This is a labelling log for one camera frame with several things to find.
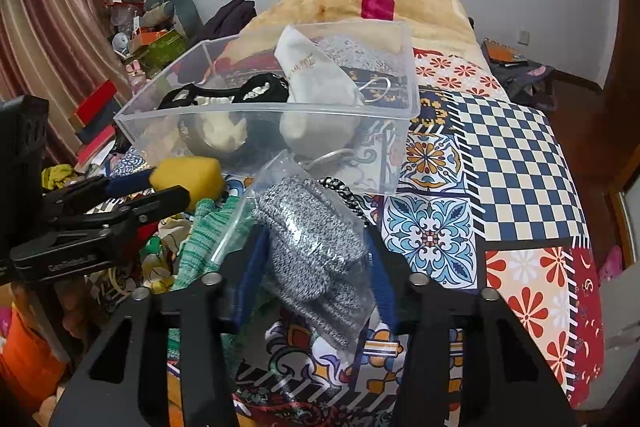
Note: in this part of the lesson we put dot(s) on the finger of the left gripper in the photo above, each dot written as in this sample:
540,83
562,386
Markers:
79,197
88,243

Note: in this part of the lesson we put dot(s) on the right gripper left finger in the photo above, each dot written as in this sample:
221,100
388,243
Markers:
123,379

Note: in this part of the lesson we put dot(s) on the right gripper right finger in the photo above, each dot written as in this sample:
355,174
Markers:
505,379

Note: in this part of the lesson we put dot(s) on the yellow sponge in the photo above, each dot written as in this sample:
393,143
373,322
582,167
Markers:
200,176

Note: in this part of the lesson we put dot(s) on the green knit sock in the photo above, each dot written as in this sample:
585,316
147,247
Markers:
195,258

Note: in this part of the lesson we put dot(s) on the black and cream bra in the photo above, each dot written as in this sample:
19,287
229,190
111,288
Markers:
238,140

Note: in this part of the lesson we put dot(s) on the grey knit item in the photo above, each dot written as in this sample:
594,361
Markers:
317,260

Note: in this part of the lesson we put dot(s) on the cream white cloth bag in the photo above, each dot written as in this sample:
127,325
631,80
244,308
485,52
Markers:
313,78

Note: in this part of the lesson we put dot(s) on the floral fabric scrunchie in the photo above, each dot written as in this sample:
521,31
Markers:
156,265

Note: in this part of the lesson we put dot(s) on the red box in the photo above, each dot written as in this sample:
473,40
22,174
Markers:
92,106

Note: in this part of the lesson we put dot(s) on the striped brown curtain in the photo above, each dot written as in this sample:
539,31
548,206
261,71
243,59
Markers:
59,50

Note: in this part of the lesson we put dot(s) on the pink rabbit doll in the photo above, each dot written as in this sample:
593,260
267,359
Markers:
136,76

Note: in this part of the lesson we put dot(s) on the green storage box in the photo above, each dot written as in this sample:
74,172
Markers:
162,52

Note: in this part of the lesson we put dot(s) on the grey green plush toy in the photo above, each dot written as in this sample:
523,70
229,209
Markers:
183,14

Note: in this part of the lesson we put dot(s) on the patchwork patterned bed sheet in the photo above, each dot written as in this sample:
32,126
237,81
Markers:
484,198

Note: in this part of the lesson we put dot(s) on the dark purple jacket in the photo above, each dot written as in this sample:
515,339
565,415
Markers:
229,20

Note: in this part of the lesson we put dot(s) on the clear plastic storage bin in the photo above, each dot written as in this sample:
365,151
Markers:
377,55

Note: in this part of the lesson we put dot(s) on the grey pink backpack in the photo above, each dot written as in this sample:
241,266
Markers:
526,82

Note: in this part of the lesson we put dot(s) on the beige patchwork blanket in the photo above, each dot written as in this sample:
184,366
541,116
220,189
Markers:
437,25

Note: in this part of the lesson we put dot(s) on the white wall power socket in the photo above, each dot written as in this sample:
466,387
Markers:
523,37

